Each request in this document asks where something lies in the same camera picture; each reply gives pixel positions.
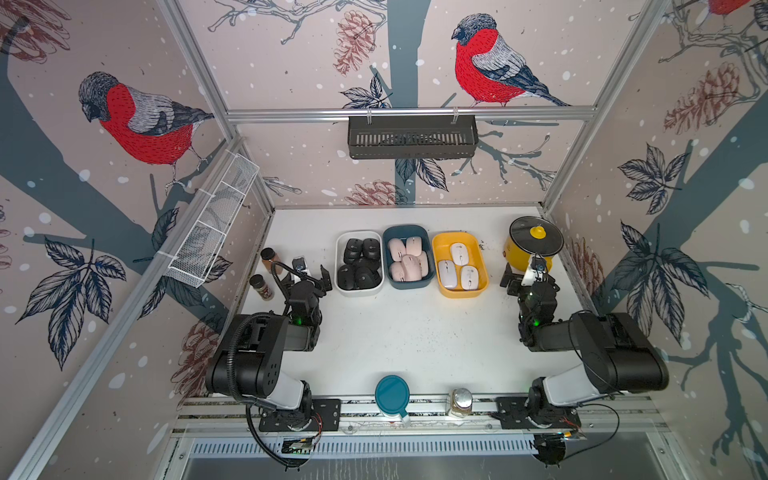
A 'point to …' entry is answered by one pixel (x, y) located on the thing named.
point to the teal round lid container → (392, 396)
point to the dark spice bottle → (258, 282)
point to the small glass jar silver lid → (461, 402)
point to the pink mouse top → (412, 267)
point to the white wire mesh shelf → (192, 261)
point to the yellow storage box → (442, 245)
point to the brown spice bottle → (269, 255)
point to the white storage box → (339, 259)
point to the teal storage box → (403, 231)
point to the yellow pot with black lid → (530, 236)
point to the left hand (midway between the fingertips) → (310, 263)
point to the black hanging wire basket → (412, 137)
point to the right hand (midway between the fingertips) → (526, 263)
